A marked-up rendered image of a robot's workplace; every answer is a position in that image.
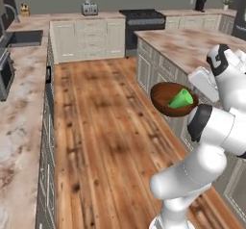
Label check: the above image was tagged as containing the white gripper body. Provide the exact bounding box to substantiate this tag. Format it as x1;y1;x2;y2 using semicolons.
187;66;221;104

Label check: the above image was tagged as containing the green cup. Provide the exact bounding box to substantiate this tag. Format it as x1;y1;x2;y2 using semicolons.
167;89;194;110

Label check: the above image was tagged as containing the brown wooden bowl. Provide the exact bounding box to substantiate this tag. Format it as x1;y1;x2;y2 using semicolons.
150;82;200;118

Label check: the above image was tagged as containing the grey counter cupboard run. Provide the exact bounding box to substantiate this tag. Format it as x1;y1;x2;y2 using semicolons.
34;37;58;229

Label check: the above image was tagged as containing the cream island cupboard run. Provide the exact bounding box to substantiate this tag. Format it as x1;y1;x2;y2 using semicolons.
135;38;246;225

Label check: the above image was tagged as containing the cream corner cupboard run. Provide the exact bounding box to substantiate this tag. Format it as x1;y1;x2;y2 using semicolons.
164;13;236;36

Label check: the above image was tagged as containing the black fridge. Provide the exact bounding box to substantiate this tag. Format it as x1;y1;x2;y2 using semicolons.
231;0;246;42

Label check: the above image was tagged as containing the black coffee machine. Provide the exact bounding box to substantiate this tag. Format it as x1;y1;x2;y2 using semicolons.
194;0;209;13

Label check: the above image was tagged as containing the small potted plant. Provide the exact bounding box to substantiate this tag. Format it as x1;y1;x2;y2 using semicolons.
221;0;233;12

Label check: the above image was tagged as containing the black stove oven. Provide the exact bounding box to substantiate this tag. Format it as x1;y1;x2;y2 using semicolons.
118;9;167;59

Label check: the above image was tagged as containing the cream base cupboard run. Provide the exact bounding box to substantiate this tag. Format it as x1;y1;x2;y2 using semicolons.
49;17;127;64

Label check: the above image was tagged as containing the silver toaster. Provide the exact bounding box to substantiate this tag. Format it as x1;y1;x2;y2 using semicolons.
81;0;99;16

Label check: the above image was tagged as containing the dark sink basin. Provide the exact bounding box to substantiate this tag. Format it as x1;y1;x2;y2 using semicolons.
7;30;44;48

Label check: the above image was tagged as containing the wooden knife block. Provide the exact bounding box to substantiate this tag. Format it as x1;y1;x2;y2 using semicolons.
20;3;31;17

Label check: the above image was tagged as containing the grey sink tap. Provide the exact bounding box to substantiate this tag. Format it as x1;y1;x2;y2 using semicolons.
2;3;21;24

